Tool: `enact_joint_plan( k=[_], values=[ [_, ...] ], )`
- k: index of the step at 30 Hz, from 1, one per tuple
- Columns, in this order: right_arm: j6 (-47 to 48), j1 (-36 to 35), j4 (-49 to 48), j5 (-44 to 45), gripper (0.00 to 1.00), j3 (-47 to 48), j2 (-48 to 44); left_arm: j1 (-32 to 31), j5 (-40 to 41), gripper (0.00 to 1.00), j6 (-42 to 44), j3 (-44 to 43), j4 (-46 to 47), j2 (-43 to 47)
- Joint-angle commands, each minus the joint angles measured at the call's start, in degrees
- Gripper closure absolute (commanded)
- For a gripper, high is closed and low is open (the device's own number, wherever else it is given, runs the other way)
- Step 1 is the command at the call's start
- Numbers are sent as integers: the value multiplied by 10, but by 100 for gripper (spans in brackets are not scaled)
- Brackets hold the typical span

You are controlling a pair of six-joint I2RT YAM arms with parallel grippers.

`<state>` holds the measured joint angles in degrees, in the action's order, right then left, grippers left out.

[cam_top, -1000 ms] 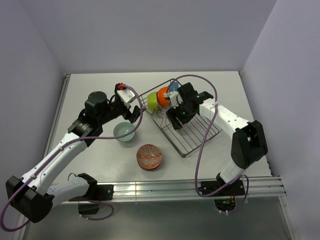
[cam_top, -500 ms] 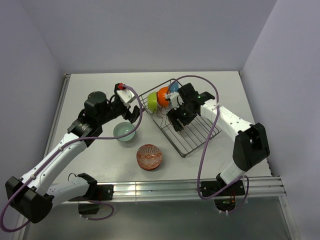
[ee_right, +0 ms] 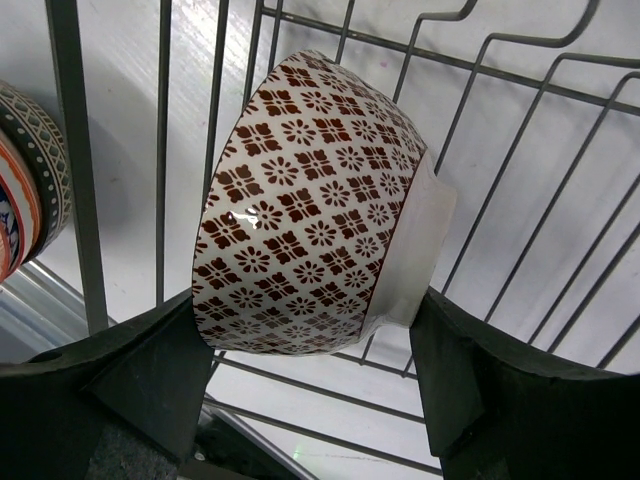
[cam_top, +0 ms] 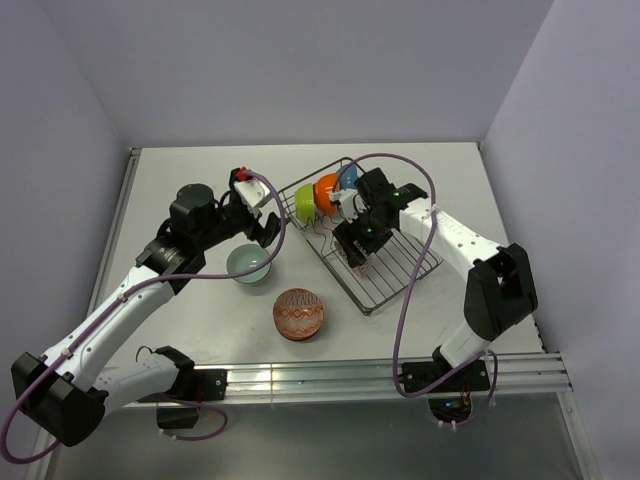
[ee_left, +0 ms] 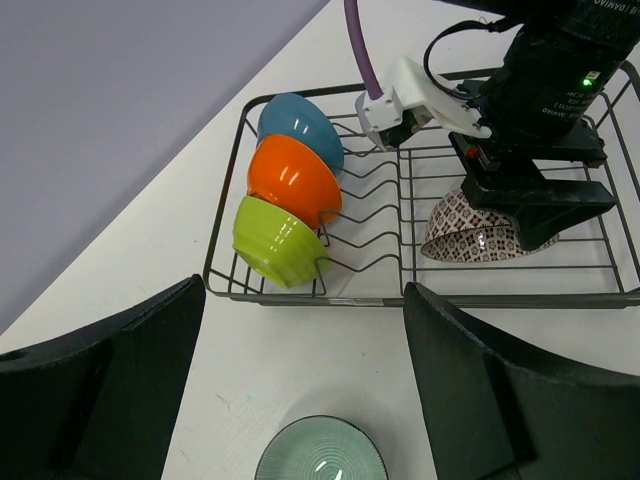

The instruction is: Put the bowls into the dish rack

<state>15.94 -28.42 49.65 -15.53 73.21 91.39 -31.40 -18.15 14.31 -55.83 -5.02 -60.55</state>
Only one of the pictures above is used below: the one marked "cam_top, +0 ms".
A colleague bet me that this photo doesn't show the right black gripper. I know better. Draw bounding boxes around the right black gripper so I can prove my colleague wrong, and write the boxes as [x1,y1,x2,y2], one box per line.
[332,205,393,268]

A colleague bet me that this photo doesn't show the brown patterned bowl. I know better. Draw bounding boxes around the brown patterned bowl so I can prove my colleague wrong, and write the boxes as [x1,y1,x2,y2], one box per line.
[351,252,371,278]

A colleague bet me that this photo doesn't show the pale green celadon bowl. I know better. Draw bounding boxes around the pale green celadon bowl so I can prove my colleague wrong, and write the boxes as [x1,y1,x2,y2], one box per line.
[226,244,271,285]

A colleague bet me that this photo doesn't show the orange bowl white inside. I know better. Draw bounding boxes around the orange bowl white inside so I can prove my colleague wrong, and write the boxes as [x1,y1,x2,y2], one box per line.
[313,173,337,215]

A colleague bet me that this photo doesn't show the blue ceramic bowl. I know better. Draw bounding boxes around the blue ceramic bowl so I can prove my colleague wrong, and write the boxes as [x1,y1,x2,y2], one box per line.
[339,164,359,190]

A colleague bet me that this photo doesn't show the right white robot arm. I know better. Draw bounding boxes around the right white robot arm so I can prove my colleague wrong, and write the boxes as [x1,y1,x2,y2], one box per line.
[328,168,538,390]

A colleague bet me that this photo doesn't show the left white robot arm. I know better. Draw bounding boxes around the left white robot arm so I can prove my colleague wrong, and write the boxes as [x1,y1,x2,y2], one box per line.
[11,173,286,447]

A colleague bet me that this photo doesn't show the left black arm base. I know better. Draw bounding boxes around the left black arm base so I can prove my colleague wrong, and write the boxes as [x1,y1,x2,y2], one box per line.
[148,369,228,438]

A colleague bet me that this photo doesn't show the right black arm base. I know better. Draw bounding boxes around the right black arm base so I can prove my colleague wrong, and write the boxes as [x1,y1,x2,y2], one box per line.
[399,360,494,426]

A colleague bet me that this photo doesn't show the orange patterned bowl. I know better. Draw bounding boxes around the orange patterned bowl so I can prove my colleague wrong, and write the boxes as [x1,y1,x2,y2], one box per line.
[272,288,325,339]

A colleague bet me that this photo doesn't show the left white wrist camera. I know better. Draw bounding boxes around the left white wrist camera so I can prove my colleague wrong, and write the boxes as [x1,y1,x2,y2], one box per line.
[232,167,273,218]

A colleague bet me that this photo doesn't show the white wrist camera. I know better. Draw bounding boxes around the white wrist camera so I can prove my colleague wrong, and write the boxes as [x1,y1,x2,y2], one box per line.
[232,167,273,218]
[329,188,366,223]

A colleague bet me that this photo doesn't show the grey wire dish rack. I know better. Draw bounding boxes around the grey wire dish rack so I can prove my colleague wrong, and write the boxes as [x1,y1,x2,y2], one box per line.
[279,157,422,316]

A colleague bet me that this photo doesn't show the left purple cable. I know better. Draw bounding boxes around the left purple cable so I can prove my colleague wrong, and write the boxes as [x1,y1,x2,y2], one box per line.
[0,167,291,461]

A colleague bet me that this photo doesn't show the purple cable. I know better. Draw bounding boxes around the purple cable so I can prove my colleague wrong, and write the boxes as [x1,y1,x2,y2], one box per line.
[334,152,499,426]
[0,167,291,461]

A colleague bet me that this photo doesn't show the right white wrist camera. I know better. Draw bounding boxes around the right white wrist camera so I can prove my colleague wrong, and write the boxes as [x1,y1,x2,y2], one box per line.
[329,188,366,223]

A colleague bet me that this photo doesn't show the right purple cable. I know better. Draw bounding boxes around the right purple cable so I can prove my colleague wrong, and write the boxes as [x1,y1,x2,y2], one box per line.
[334,152,499,426]

